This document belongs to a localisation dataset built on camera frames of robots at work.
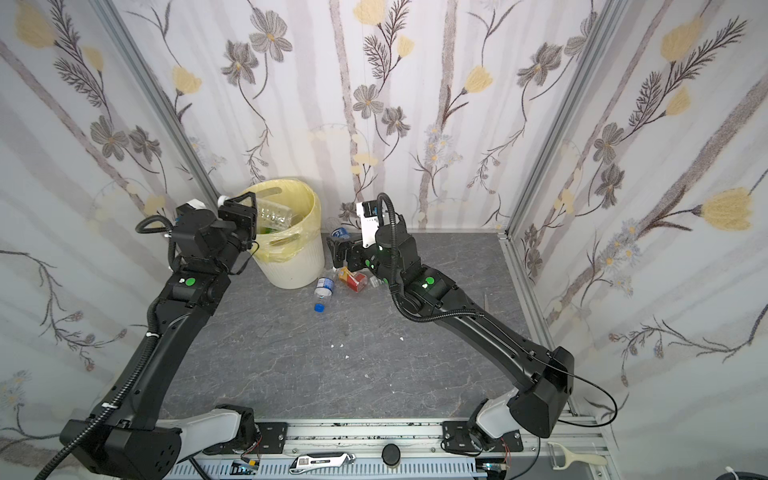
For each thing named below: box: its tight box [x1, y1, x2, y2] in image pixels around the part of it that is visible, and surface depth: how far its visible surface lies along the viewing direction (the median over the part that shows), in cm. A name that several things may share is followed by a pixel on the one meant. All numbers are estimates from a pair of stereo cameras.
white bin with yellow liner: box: [241, 178, 325, 289], surface depth 94 cm
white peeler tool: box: [548, 442, 608, 470], surface depth 72 cm
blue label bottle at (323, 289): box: [314, 277, 335, 313], surface depth 100 cm
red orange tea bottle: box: [338, 266, 368, 293], surface depth 103 cm
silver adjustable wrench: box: [288, 452, 356, 474], surface depth 72 cm
